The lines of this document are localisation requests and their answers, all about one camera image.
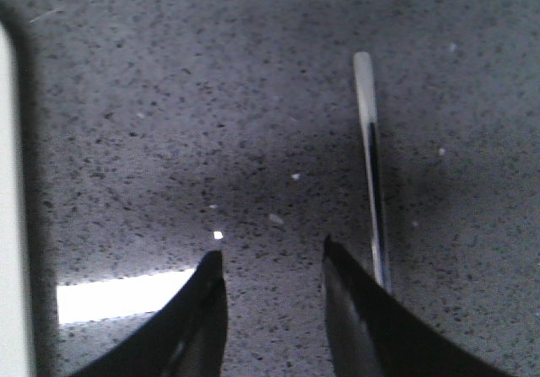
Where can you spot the cream rabbit serving tray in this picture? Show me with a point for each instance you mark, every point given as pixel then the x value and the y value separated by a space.
pixel 17 338

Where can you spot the silver metal spoon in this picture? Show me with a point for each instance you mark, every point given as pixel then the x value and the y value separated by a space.
pixel 368 121

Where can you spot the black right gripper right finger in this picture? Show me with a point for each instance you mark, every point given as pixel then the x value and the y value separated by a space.
pixel 371 334

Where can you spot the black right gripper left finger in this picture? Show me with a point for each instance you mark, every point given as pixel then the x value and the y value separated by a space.
pixel 185 338

